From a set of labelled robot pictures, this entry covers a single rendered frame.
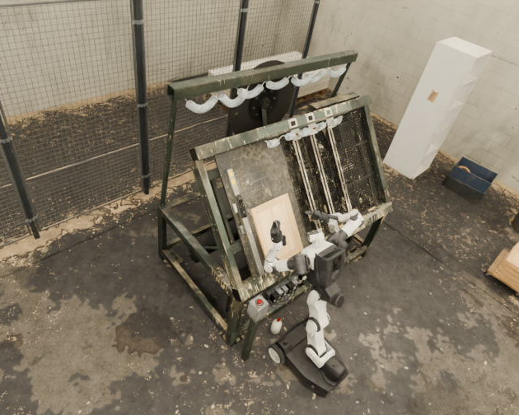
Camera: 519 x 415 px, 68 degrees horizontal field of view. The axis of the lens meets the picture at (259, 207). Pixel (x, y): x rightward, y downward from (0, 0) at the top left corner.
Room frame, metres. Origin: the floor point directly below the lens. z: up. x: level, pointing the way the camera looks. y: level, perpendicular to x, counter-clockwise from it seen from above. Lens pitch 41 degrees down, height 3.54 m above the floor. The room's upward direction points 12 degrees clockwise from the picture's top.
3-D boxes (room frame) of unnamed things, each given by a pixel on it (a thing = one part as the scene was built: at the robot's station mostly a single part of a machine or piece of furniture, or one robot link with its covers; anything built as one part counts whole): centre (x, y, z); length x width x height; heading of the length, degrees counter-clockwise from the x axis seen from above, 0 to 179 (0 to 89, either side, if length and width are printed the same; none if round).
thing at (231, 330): (3.17, -0.22, 0.41); 2.20 x 1.38 x 0.83; 138
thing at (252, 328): (1.83, -0.16, 0.38); 0.06 x 0.06 x 0.75; 48
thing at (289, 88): (3.38, 0.15, 1.85); 0.80 x 0.06 x 0.80; 138
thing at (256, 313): (1.83, -0.16, 0.84); 0.12 x 0.12 x 0.18; 48
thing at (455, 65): (5.88, -2.34, 1.03); 0.61 x 0.58 x 2.05; 142
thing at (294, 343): (1.91, -0.80, 0.19); 0.64 x 0.52 x 0.33; 48
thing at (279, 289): (2.20, -0.40, 0.69); 0.50 x 0.14 x 0.24; 138
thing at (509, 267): (3.65, -3.38, 0.20); 0.61 x 0.53 x 0.40; 142
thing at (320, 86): (7.42, 0.26, 0.28); 2.45 x 1.03 x 0.56; 142
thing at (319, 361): (1.89, -0.82, 0.28); 0.21 x 0.20 x 0.13; 48
